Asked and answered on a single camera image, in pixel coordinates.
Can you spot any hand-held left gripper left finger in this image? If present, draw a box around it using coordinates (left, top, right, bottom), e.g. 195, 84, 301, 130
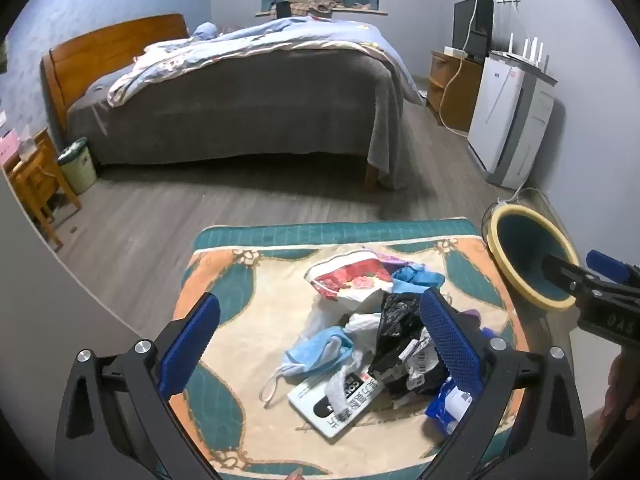
55, 291, 223, 480

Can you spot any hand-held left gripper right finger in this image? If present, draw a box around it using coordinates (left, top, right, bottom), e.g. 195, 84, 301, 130
419, 287, 588, 480

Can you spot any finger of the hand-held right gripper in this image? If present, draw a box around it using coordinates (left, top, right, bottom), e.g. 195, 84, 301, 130
586, 250, 640, 288
542, 254, 601, 295

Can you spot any yellow-rimmed round bin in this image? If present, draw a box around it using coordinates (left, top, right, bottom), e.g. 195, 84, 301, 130
487, 204, 582, 311

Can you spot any black plastic bag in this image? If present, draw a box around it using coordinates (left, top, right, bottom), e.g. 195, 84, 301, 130
367, 291, 451, 396

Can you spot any blue face mask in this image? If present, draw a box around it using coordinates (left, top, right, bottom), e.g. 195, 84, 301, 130
260, 325, 356, 403

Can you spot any white medicine box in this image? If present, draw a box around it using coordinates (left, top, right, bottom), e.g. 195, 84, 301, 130
287, 367, 383, 438

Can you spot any person's right hand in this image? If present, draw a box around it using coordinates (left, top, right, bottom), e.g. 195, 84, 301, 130
602, 345, 640, 461

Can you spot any blue and white packet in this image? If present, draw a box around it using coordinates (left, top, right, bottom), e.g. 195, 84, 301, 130
425, 385, 473, 433

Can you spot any printed floor mat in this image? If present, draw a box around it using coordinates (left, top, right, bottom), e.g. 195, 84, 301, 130
172, 217, 531, 476

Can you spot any blue plastic glove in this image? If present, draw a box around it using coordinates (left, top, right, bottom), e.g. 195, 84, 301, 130
391, 262, 446, 296

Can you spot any clear plastic wrapper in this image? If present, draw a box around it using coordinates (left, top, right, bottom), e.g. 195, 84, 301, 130
325, 355, 366, 411

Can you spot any red and white plastic bag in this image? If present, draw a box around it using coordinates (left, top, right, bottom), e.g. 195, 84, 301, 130
305, 250, 396, 303

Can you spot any white air purifier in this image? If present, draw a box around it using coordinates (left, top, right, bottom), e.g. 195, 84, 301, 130
467, 51, 558, 191

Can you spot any wooden cabinet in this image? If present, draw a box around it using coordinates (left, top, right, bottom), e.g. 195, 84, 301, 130
426, 50, 483, 133

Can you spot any green waste bin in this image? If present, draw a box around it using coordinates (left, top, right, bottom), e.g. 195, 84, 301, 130
56, 137, 98, 196

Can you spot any white router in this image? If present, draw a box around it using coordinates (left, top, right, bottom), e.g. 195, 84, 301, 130
505, 32, 548, 68

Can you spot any wooden nightstand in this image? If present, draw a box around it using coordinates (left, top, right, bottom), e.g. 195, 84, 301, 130
2, 127, 83, 253

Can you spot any grey bedspread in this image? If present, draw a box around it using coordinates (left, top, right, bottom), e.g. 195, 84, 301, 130
67, 47, 416, 191

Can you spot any black monitor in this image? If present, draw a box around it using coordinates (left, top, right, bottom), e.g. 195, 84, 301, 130
452, 0, 495, 63

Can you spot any pink box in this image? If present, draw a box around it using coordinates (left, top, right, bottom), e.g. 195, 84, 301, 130
0, 130, 21, 161

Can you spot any wooden bed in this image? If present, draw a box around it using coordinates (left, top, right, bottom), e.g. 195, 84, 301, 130
41, 12, 426, 191

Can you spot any floral quilt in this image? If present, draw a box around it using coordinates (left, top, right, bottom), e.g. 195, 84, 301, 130
107, 16, 426, 108

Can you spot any white floor cable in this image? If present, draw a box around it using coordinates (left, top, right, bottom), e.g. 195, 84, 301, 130
492, 187, 543, 211

